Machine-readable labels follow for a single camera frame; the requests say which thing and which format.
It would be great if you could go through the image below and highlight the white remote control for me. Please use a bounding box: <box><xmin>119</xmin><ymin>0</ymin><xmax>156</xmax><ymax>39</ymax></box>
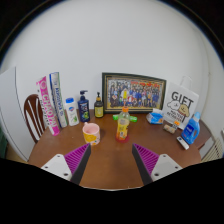
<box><xmin>176</xmin><ymin>135</ymin><xmax>190</xmax><ymax>151</ymax></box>

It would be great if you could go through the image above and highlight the white paper gift bag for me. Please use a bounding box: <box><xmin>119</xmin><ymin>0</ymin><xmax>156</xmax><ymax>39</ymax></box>
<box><xmin>161</xmin><ymin>75</ymin><xmax>200</xmax><ymax>129</ymax></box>

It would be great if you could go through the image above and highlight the pink ceramic mug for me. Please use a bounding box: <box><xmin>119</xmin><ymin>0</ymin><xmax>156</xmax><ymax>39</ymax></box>
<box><xmin>82</xmin><ymin>121</ymin><xmax>102</xmax><ymax>146</ymax></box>

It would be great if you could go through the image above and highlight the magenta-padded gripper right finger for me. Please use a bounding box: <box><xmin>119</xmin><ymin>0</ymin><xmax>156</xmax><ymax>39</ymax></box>
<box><xmin>131</xmin><ymin>142</ymin><xmax>184</xmax><ymax>186</ymax></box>

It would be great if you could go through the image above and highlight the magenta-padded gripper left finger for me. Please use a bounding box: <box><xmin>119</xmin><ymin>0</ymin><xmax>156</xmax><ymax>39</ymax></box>
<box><xmin>40</xmin><ymin>142</ymin><xmax>92</xmax><ymax>186</ymax></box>

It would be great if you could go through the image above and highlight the dark blue pump shampoo bottle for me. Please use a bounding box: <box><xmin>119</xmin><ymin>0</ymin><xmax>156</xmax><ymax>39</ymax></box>
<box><xmin>77</xmin><ymin>89</ymin><xmax>91</xmax><ymax>123</ymax></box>

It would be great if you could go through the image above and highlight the blue tissue pack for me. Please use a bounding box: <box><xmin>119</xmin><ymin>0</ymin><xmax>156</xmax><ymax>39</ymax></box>
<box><xmin>145</xmin><ymin>108</ymin><xmax>165</xmax><ymax>126</ymax></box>

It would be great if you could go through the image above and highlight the framed group photo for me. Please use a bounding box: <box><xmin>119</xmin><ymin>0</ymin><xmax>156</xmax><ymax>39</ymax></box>
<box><xmin>101</xmin><ymin>71</ymin><xmax>168</xmax><ymax>115</ymax></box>

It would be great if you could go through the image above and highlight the white flat panel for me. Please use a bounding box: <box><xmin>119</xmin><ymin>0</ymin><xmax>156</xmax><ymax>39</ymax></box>
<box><xmin>0</xmin><ymin>65</ymin><xmax>29</xmax><ymax>163</ymax></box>

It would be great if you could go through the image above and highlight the brown wooden chair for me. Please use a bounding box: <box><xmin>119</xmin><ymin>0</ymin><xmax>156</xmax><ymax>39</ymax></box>
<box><xmin>23</xmin><ymin>93</ymin><xmax>48</xmax><ymax>144</ymax></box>

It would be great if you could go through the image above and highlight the orange-capped juice bottle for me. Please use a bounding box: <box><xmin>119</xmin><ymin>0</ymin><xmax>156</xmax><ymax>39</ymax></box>
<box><xmin>115</xmin><ymin>106</ymin><xmax>131</xmax><ymax>142</ymax></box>

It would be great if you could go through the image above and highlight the amber pump bottle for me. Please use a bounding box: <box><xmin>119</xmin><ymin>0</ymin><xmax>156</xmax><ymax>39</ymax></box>
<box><xmin>93</xmin><ymin>91</ymin><xmax>105</xmax><ymax>119</ymax></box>

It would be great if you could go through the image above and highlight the white lotion bottle blue cap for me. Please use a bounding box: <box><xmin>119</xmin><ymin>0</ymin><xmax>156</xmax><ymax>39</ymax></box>
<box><xmin>64</xmin><ymin>97</ymin><xmax>81</xmax><ymax>127</ymax></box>

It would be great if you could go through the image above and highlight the white and blue shuttlecock tube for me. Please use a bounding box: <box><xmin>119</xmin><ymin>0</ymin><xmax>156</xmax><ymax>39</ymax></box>
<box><xmin>48</xmin><ymin>71</ymin><xmax>69</xmax><ymax>129</ymax></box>

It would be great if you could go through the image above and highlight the blue detergent bottle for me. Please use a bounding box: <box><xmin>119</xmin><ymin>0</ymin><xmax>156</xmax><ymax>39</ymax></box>
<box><xmin>180</xmin><ymin>111</ymin><xmax>202</xmax><ymax>146</ymax></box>

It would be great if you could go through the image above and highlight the small beige snack pack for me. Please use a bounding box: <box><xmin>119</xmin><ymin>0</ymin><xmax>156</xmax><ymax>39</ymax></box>
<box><xmin>162</xmin><ymin>123</ymin><xmax>177</xmax><ymax>135</ymax></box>

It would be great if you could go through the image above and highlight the white radiator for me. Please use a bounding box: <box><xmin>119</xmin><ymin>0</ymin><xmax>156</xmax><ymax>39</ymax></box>
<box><xmin>201</xmin><ymin>138</ymin><xmax>224</xmax><ymax>164</ymax></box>

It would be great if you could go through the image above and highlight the pink shuttlecock tube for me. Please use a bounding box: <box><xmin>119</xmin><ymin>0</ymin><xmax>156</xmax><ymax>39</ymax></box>
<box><xmin>35</xmin><ymin>75</ymin><xmax>61</xmax><ymax>137</ymax></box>

